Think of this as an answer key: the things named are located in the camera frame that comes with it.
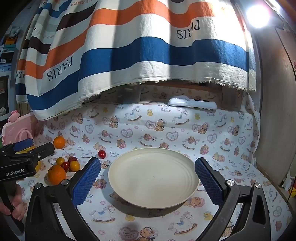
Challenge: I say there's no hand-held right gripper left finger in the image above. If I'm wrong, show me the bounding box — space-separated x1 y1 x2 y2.
25 157 102 241

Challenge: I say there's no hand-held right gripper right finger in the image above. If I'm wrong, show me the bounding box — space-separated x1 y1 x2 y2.
195 157 271 241

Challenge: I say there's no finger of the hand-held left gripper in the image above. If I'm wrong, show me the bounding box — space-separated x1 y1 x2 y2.
0 138 34 154
7 142 55 165

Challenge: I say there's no small orange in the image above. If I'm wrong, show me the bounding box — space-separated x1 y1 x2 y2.
53 136 65 149

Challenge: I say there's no yellow mango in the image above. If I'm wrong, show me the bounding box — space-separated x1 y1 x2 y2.
14 146 44 172

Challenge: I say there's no large orange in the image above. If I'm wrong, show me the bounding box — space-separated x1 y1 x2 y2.
47 165 67 185

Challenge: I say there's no cream round plate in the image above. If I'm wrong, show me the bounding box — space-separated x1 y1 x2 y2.
108 148 201 209

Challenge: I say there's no person's left hand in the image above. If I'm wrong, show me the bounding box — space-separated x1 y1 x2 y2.
0 182 25 221

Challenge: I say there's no pink toy case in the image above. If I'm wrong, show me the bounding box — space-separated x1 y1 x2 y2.
2 111 37 149

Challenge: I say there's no bear printed cloth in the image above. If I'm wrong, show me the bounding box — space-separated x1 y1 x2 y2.
16 85 293 241

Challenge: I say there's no white power strip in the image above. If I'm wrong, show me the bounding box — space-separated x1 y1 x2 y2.
168 97 218 110

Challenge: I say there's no cluttered shelf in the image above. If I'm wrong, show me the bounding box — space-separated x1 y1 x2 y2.
0 23 26 121

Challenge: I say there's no wooden board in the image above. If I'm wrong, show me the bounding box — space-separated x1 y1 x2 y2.
252 23 296 186

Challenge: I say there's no striped hanging cloth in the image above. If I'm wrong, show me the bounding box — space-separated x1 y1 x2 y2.
15 0 257 121

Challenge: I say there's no bright lamp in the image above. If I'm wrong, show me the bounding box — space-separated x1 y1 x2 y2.
246 2 271 28

